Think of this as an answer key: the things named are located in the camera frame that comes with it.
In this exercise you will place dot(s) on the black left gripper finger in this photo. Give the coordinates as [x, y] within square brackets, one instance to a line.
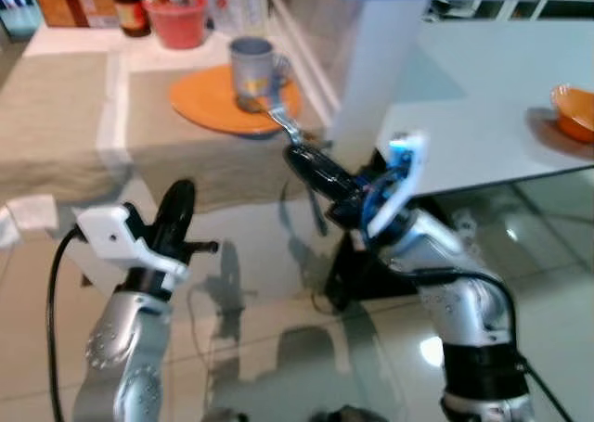
[187, 209]
[165, 218]

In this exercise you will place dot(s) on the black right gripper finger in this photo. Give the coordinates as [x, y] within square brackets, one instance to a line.
[320, 162]
[302, 172]

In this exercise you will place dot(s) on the silver metal fork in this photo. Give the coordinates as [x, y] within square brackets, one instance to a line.
[278, 118]

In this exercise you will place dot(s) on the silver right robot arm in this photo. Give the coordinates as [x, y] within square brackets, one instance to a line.
[464, 320]

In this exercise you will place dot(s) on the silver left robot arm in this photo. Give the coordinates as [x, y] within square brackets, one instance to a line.
[125, 348]

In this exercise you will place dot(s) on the beige woven placemat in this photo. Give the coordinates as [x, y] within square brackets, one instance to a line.
[51, 116]
[204, 167]

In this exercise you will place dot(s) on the orange round plate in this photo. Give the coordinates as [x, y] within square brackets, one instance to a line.
[204, 102]

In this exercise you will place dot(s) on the grey-blue ceramic mug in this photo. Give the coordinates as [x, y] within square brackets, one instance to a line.
[252, 70]

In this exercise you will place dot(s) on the white table pillar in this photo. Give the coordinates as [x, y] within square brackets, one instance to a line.
[380, 60]

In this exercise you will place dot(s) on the orange bowl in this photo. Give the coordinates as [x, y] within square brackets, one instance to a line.
[575, 114]

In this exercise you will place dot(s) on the white printed package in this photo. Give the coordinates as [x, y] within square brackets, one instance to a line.
[232, 0]

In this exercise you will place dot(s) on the red plastic pot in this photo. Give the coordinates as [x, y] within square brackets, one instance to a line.
[176, 23]

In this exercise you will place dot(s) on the dark sauce bottle red label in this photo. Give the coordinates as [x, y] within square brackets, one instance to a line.
[130, 9]

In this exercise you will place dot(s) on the brown cardboard box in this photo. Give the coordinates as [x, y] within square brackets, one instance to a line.
[65, 0]

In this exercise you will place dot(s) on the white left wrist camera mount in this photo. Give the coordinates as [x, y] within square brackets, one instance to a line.
[116, 232]

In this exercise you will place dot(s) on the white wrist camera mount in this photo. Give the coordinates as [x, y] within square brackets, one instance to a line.
[408, 167]
[116, 232]

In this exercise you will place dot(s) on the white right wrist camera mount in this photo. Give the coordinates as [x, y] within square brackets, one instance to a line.
[408, 167]

